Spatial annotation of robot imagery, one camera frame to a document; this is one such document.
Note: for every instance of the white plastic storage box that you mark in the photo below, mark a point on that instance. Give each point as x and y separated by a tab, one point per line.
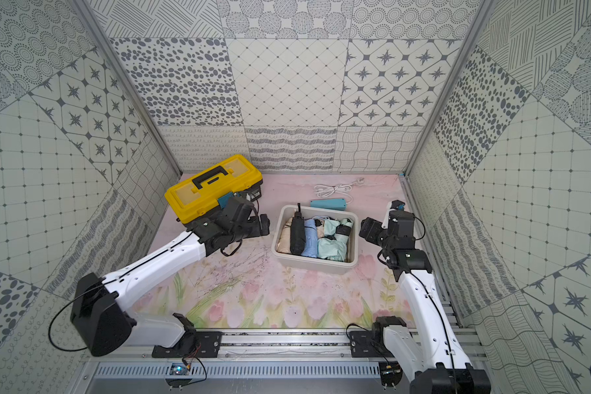
321	265

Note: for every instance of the teal rectangular case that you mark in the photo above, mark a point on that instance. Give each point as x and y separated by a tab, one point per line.
338	204

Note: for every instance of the beige umbrella black stripes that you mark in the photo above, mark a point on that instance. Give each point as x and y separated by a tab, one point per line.
284	240

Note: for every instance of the aluminium mounting rail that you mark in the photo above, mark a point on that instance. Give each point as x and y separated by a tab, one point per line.
264	344

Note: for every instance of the white slotted cable duct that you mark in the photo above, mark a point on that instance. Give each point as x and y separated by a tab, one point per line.
240	370

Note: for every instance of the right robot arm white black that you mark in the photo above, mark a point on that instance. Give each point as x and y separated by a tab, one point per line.
432	360

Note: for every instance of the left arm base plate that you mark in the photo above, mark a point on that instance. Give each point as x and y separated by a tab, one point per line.
204	344

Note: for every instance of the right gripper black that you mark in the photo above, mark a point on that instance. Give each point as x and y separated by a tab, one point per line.
373	228

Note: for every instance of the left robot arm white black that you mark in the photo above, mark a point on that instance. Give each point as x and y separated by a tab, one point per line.
101	311

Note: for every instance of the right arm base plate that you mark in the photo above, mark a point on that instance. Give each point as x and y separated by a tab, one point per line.
362	345

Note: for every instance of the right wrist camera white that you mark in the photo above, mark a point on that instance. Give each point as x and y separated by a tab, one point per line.
393	210

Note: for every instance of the mint green umbrella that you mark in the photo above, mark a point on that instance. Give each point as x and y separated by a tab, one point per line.
333	245

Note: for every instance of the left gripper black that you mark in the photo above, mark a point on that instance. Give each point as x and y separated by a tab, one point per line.
263	224

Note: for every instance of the periwinkle blue umbrella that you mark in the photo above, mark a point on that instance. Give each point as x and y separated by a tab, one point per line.
314	229

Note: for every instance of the yellow black toolbox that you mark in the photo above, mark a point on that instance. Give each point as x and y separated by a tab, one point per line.
205	195

